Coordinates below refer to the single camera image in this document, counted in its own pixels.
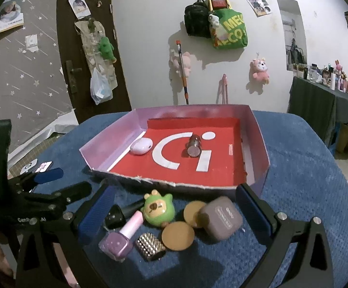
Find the green bear toy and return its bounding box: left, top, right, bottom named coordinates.
left=143, top=190, right=176, bottom=227

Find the table with dark cloth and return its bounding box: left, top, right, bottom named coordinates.
left=288, top=76, right=348, bottom=140

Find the door handle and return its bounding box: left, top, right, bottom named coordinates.
left=66, top=60, right=83, bottom=93

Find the orange oval stone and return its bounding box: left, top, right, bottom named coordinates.
left=183, top=200, right=207, bottom=228

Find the pink pig plush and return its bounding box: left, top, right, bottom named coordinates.
left=169, top=52, right=191, bottom=80

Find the clear plastic bag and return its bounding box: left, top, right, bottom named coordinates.
left=90, top=68, right=113, bottom=105

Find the wall photo print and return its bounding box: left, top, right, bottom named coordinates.
left=243, top=0, right=273, bottom=17

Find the white wall sticker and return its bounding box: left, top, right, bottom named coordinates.
left=25, top=34, right=39, bottom=51

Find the pink hanging clip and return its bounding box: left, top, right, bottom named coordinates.
left=217, top=73, right=230, bottom=105

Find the round wooden disc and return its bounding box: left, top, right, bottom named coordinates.
left=162, top=221, right=195, bottom=251

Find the white card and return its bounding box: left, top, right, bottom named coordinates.
left=20, top=160, right=38, bottom=174

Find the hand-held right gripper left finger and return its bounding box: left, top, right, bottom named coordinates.
left=14, top=184, right=117, bottom=288

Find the silver studded cylinder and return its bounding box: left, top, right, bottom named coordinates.
left=136, top=232, right=167, bottom=262

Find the pink card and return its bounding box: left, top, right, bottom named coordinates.
left=36, top=161, right=53, bottom=173

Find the black nail polish bottle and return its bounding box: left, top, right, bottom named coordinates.
left=104, top=199, right=146, bottom=231

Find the wall poster on wallpaper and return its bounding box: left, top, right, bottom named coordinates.
left=0, top=0, right=24, bottom=33

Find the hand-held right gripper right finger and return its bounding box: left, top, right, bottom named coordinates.
left=235, top=182, right=335, bottom=288

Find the pink bear plush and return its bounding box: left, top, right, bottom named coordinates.
left=250, top=58, right=271, bottom=84

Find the wall mirror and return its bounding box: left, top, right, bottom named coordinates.
left=276, top=0, right=308, bottom=72

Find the yellow bag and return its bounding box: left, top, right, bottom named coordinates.
left=336, top=123, right=348, bottom=153

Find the green tote bag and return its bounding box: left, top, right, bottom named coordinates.
left=211, top=7, right=248, bottom=50

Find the beige hanging organizer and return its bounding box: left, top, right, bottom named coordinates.
left=74, top=18, right=117, bottom=77

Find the speckled brown stone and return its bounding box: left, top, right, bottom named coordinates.
left=186, top=135, right=203, bottom=158

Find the white earbud case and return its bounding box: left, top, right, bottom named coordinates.
left=130, top=139, right=154, bottom=156

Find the orange mop pole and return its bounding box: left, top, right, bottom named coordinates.
left=175, top=40, right=190, bottom=105

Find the green plush toy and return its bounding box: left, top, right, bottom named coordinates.
left=98, top=36, right=116, bottom=62

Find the dark brown door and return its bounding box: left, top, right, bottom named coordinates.
left=56, top=0, right=132, bottom=125

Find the black backpack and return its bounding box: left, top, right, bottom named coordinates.
left=184, top=0, right=212, bottom=38

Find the row of cosmetics bottles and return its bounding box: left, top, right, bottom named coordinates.
left=294, top=60, right=348, bottom=101

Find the purple nail polish bottle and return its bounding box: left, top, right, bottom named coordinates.
left=98, top=210, right=144, bottom=261

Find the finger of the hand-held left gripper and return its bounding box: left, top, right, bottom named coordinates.
left=16, top=181, right=93, bottom=216
left=7, top=167, right=64, bottom=193

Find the grey rectangular soap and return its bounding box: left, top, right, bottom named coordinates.
left=198, top=196, right=243, bottom=242

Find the door poster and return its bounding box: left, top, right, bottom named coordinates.
left=68, top=0, right=90, bottom=18

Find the small white plush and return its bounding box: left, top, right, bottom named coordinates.
left=208, top=13, right=221, bottom=29

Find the pink and red cardboard box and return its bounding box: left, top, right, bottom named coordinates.
left=78, top=104, right=271, bottom=200

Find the blue blanket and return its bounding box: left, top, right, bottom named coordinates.
left=7, top=111, right=348, bottom=288

